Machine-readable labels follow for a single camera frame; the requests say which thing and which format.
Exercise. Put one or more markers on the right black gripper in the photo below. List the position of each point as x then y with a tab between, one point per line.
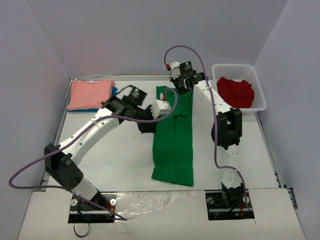
178	84

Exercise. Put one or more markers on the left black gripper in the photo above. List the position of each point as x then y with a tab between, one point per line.
146	124

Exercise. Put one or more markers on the green t shirt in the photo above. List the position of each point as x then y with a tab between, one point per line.
172	149

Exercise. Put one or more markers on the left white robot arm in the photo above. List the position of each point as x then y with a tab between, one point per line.
63	166

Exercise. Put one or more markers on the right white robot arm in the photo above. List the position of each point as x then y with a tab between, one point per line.
226	130

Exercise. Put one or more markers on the blue folded t shirt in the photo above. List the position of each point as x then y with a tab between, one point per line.
92	110

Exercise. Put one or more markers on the pink folded t shirt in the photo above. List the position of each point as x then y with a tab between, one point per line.
87	95

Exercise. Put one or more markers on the white plastic basket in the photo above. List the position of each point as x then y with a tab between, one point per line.
237	73

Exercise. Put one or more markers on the red t shirt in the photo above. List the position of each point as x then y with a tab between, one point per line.
238	94

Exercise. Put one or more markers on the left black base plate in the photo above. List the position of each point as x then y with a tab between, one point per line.
81	212

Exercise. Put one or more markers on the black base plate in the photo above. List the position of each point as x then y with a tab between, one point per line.
81	212
218	210

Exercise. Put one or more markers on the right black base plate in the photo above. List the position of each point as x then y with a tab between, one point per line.
218	210

